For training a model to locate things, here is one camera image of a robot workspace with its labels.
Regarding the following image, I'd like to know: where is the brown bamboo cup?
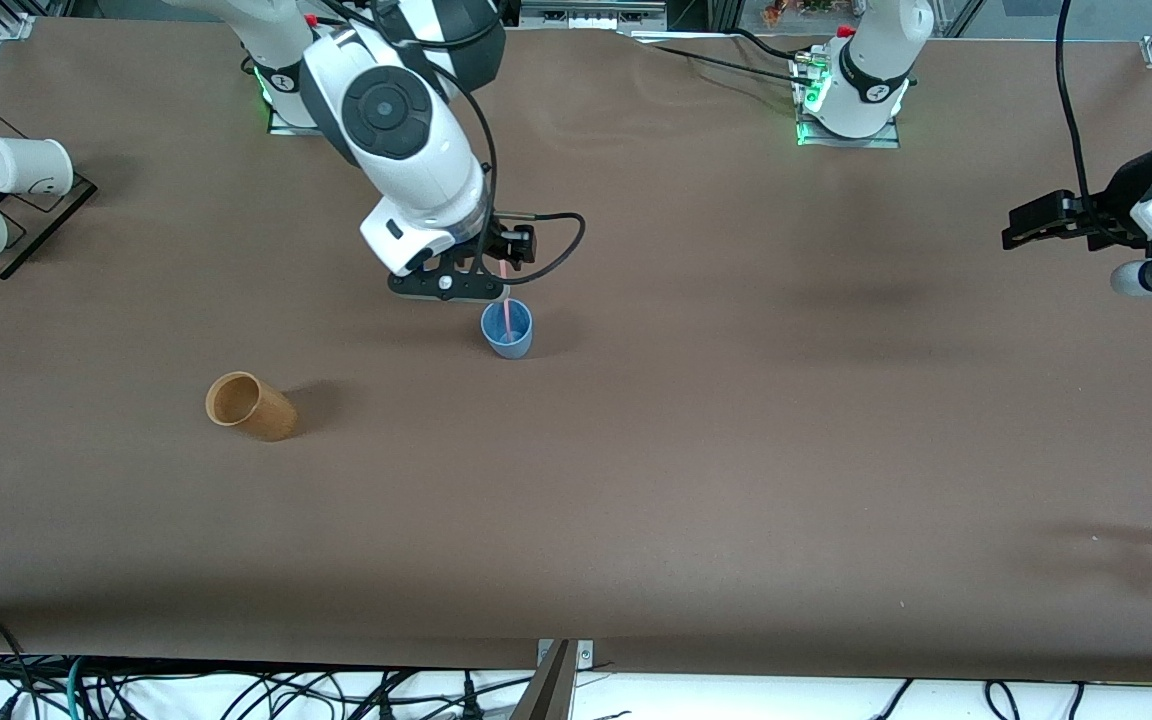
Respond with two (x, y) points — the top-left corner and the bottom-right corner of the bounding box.
(205, 371), (298, 442)

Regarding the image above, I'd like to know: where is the dark metal pole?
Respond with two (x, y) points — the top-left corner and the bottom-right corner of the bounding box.
(511, 640), (577, 720)

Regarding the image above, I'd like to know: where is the small metal table bracket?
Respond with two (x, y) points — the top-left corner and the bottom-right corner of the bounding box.
(536, 640), (595, 669)

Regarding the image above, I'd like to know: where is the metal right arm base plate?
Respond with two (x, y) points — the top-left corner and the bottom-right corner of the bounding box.
(266, 60), (337, 136)

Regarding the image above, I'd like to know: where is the black wire mug rack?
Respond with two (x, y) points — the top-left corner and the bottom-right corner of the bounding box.
(0, 105), (99, 281)

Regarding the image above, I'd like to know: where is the blue plastic cup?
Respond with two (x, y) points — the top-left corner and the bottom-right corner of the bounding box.
(480, 299), (534, 360)

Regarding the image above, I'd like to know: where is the grey metal box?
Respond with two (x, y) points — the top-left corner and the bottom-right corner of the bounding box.
(519, 0), (669, 31)

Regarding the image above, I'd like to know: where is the black cable on table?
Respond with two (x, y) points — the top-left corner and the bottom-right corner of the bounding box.
(636, 30), (817, 91)

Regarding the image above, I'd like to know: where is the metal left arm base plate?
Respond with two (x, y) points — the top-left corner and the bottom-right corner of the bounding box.
(794, 50), (902, 149)

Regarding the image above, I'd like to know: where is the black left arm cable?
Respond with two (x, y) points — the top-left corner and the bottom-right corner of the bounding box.
(1056, 0), (1097, 216)

